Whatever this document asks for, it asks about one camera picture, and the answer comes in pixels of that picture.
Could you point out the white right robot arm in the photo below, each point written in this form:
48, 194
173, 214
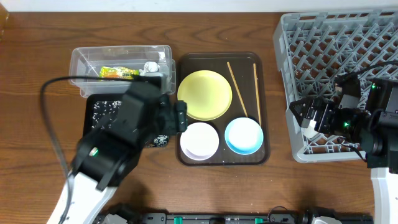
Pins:
374, 128

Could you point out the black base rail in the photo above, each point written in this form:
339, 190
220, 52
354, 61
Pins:
122, 214

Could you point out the brown serving tray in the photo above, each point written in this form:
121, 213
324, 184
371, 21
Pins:
241, 64

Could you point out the wooden chopstick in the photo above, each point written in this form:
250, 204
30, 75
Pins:
237, 89
257, 94

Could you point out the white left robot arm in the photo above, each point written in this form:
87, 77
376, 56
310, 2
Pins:
108, 153

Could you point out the yellow plate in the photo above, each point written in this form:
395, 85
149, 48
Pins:
208, 95

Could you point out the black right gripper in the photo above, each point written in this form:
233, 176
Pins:
315, 115

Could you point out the black waste tray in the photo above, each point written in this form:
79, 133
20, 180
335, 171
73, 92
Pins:
102, 135

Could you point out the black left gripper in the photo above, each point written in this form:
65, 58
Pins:
180, 116

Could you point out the clear plastic bin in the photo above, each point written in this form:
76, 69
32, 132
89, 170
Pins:
86, 62

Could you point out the green yellow snack wrapper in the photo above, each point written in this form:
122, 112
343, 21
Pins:
118, 72

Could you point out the right wooden chopstick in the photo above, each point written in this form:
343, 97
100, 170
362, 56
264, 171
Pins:
257, 94

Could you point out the light blue bowl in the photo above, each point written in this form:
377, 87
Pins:
244, 136

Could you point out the white tissue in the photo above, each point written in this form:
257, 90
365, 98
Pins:
149, 67

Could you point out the white bowl with food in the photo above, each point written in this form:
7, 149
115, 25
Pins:
199, 142

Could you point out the spilled rice and food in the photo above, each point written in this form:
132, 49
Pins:
104, 113

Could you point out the left wooden chopstick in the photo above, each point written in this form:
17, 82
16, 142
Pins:
237, 89

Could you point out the grey dishwasher rack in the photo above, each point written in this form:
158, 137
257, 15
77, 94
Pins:
312, 48

